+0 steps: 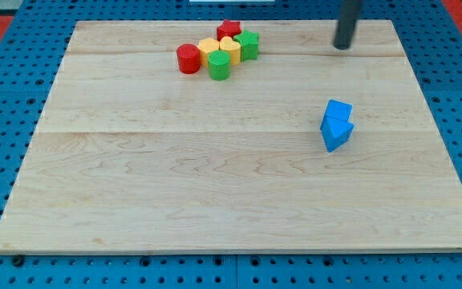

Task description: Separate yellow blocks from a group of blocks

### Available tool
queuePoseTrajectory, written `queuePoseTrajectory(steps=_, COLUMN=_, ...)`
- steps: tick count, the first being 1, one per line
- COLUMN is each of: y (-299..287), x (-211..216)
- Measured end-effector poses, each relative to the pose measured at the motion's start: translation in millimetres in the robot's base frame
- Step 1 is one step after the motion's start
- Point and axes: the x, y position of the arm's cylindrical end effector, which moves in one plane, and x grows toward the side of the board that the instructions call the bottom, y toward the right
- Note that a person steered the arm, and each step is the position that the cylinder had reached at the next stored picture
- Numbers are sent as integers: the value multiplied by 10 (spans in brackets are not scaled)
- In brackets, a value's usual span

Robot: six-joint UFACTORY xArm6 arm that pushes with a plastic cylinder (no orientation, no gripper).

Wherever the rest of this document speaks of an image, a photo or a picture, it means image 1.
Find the green cylinder block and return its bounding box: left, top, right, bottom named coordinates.
left=208, top=50, right=230, bottom=81

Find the red cylinder block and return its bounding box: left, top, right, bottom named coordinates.
left=176, top=43, right=201, bottom=74

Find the wooden board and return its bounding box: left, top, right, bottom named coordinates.
left=0, top=20, right=462, bottom=255

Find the yellow heart block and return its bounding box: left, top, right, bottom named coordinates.
left=219, top=36, right=241, bottom=66

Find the yellow hexagon block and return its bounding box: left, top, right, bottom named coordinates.
left=197, top=38, right=220, bottom=67

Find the green star block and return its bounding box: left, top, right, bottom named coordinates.
left=233, top=30, right=259, bottom=62

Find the blue triangle block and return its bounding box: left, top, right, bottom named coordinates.
left=320, top=116, right=355, bottom=153

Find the blue cube block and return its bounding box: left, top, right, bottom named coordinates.
left=324, top=100, right=353, bottom=122

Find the red star block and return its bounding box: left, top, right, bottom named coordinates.
left=216, top=19, right=242, bottom=41

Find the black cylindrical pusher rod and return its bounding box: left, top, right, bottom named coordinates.
left=333, top=0, right=363, bottom=50

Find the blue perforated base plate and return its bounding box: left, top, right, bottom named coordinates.
left=0, top=0, right=462, bottom=288

